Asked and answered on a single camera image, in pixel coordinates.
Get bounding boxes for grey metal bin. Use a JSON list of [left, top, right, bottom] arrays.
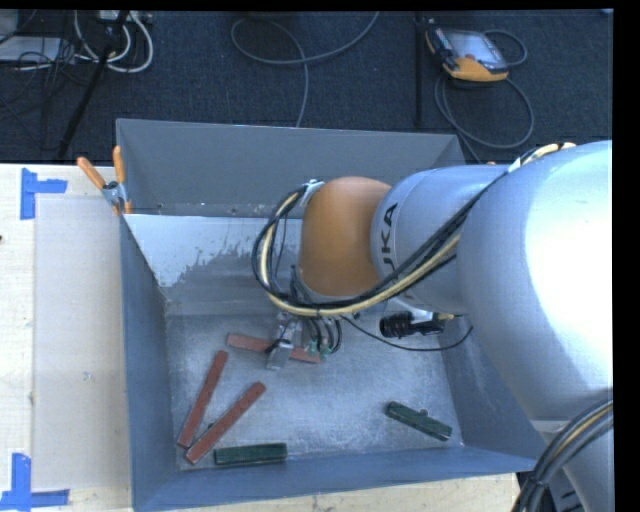
[[115, 118, 547, 512]]

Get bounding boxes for black cylinder on white bracket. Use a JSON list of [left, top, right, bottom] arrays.
[[379, 309, 457, 341]]

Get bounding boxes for red-brown flat block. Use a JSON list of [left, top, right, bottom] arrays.
[[176, 349, 230, 450], [184, 381, 268, 466], [225, 332, 323, 366]]

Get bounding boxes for dark green flat block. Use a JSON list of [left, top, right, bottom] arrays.
[[385, 400, 454, 443], [213, 442, 289, 467]]

